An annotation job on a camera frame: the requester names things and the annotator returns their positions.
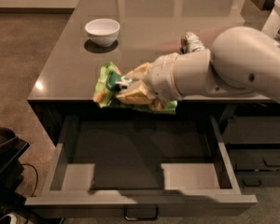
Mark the bottom right drawer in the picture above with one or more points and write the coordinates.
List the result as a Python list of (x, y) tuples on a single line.
[(259, 179)]

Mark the green white soda can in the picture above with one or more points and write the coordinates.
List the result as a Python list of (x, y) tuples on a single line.
[(191, 43)]

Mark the green rice chip bag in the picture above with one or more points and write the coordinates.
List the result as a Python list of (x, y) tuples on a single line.
[(111, 81)]

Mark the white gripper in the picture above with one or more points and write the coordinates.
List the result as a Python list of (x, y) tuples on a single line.
[(160, 75)]

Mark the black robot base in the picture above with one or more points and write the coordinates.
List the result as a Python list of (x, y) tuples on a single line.
[(11, 148)]

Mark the grey cabinet counter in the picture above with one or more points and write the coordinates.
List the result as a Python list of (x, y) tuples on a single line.
[(148, 29)]

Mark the white ceramic bowl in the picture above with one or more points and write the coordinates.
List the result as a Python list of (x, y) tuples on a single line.
[(103, 32)]

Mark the open grey top drawer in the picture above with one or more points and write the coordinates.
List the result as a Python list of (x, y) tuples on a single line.
[(101, 167)]

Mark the lower right drawer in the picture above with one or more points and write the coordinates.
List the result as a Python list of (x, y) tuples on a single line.
[(255, 160)]

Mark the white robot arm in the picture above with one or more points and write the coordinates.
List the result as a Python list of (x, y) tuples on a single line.
[(241, 60)]

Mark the dark metal drawer handle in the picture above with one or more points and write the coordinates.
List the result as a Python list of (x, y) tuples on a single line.
[(141, 214)]

